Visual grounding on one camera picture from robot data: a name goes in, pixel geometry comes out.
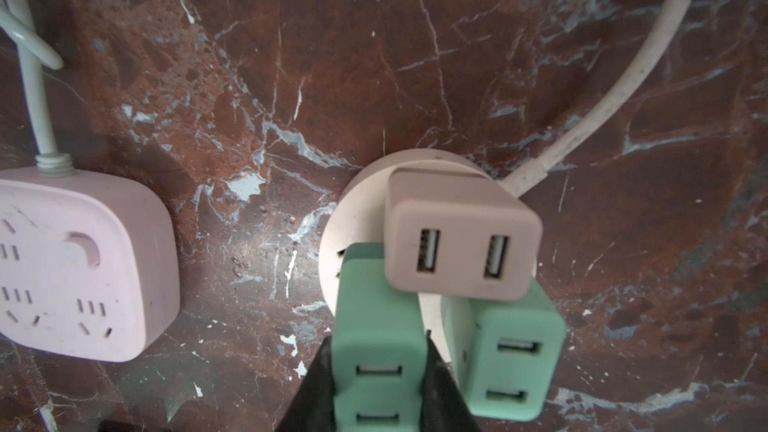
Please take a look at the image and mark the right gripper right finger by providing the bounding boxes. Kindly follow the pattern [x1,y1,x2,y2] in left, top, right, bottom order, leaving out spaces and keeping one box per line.
[419,336,480,432]

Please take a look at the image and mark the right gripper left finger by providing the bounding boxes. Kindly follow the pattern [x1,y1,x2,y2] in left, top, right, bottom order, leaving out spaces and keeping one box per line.
[275,336,336,432]

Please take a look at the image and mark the green plug adapter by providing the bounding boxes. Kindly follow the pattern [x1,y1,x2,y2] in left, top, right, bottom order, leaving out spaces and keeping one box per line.
[331,243,428,431]
[441,280,567,422]

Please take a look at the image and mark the pink plug adapter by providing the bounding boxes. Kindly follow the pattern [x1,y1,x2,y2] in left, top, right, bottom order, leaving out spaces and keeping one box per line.
[384,169,543,301]

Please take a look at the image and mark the beige round power strip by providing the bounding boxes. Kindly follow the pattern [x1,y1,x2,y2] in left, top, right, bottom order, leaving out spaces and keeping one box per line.
[318,149,519,358]

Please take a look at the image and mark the pink square power strip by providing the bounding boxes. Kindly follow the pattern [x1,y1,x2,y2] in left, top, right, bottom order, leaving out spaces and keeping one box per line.
[1,167,180,362]

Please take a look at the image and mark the beige power strip cable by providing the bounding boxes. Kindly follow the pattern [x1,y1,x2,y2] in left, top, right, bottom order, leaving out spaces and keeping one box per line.
[500,0,709,199]

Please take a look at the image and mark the white power strip cable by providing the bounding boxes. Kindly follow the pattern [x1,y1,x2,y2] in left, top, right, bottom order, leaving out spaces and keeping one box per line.
[0,0,77,178]

